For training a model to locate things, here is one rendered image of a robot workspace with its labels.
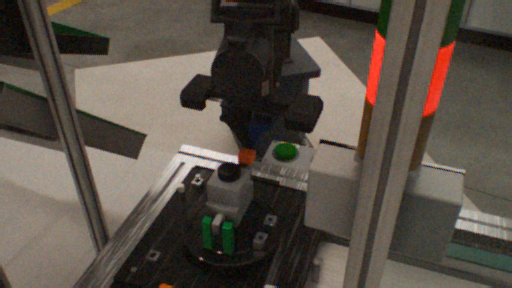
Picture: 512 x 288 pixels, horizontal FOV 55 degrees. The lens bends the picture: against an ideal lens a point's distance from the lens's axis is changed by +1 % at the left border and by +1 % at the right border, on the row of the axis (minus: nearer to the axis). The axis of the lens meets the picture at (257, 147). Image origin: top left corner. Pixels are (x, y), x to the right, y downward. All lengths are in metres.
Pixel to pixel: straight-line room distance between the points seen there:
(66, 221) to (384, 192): 0.68
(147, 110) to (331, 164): 0.82
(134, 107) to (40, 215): 0.37
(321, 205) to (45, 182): 0.71
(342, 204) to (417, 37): 0.17
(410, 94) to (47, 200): 0.79
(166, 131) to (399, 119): 0.82
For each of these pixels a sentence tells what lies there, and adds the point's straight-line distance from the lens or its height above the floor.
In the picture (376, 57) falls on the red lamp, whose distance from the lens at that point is 0.34.
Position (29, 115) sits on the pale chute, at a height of 1.17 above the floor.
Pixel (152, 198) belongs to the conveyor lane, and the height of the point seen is 0.96.
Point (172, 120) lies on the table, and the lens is 1.14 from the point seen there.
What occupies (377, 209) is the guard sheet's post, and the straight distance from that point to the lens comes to 0.39.
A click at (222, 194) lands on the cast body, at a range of 0.62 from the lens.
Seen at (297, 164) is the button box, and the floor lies 0.96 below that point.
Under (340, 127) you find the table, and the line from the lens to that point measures 1.12.
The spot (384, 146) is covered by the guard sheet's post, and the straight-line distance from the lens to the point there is 0.34.
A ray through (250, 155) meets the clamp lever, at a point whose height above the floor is 1.08.
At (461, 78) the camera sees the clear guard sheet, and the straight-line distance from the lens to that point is 0.32.
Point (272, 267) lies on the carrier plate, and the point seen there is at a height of 0.97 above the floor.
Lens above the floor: 1.50
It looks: 38 degrees down
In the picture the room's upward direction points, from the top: straight up
